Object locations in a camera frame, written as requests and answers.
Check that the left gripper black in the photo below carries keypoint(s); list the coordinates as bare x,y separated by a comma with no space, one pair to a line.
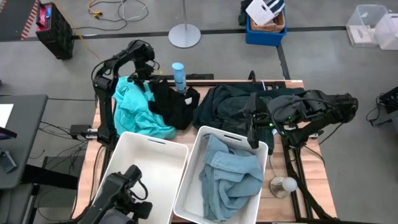
143,67

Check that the light blue spray bottle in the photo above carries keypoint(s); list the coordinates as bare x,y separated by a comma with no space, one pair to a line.
179,77

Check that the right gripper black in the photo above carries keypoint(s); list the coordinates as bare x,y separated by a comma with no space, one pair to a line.
261,118

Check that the white ball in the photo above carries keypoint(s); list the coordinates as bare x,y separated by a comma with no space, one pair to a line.
289,184

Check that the navy white striped cloth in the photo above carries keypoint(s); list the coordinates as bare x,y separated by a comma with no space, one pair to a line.
276,5

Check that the black case with red top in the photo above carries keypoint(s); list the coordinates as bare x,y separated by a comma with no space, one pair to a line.
57,34

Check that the black aluminium table frame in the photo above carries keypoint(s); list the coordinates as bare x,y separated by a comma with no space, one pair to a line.
297,186

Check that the clear plastic storage box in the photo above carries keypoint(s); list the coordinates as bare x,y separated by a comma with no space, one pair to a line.
360,31
388,34

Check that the white paper sheet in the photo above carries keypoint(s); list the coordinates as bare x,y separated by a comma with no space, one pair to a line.
5,115

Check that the grey side desk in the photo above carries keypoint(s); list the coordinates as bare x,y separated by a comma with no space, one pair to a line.
21,149

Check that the brown wicker basket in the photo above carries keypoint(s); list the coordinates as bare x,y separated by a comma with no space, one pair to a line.
273,25

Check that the dark green bag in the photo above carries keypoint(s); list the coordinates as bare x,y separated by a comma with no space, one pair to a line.
243,14

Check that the black garment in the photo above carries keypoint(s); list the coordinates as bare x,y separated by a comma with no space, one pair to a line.
174,109

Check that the black articulated mechanism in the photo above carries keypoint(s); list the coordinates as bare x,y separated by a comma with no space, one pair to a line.
115,193

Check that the black power adapter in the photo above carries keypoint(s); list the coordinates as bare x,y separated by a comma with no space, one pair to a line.
80,130

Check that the light blue denim garment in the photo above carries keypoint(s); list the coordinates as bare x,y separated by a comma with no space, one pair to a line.
230,180

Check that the white cardboard box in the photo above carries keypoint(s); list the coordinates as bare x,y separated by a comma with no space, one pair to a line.
259,12

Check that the grey floor lamp stand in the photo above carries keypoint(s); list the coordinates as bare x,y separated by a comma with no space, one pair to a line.
184,35

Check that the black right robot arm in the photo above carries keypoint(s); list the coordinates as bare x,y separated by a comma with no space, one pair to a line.
323,109

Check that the dark blue seamed jeans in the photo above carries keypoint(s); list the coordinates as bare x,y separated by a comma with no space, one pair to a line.
224,105

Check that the blue plastic crate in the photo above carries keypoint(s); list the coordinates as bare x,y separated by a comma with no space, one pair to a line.
264,39

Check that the grey phone stand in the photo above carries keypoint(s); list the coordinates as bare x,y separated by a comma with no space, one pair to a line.
7,161

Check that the white woven plastic bin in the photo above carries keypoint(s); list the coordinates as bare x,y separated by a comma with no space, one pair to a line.
192,199
155,168

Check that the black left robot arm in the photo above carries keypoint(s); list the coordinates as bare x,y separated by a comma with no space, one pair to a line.
104,102

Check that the teal garment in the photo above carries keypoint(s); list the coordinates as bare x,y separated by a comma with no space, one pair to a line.
133,115

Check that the dark tablet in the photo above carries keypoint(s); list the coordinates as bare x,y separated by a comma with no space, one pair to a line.
7,133

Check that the round metal disc base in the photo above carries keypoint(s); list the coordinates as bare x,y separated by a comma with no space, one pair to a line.
276,188

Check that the black mat with striped edge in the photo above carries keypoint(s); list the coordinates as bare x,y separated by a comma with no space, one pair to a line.
15,18

